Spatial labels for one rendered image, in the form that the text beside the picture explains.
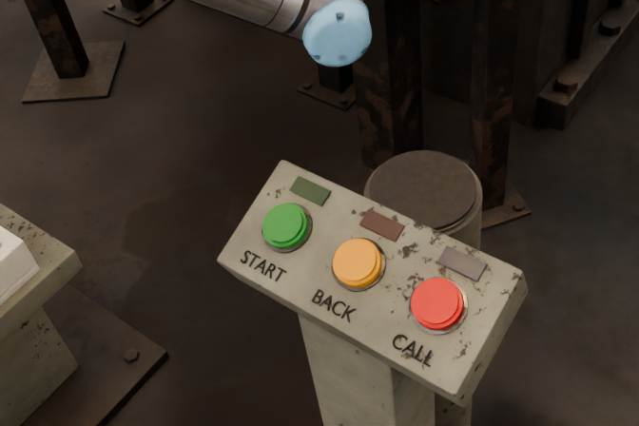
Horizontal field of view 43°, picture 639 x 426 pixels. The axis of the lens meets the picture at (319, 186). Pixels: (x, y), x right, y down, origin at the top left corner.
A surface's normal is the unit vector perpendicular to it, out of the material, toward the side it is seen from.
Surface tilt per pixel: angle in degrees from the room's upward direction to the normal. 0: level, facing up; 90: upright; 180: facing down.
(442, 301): 20
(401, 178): 0
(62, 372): 90
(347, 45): 90
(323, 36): 90
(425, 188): 0
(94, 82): 0
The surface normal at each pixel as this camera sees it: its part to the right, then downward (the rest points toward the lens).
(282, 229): -0.31, -0.42
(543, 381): -0.11, -0.68
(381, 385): -0.59, 0.63
